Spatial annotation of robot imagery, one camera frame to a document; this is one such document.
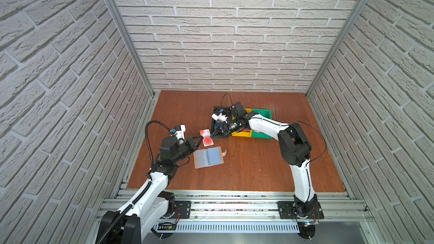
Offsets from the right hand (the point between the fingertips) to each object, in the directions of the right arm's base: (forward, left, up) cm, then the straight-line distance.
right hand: (213, 137), depth 81 cm
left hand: (-1, +4, +3) cm, 5 cm away
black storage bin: (+15, -2, -11) cm, 19 cm away
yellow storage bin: (+7, -18, -10) cm, 21 cm away
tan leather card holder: (-4, +3, -14) cm, 15 cm away
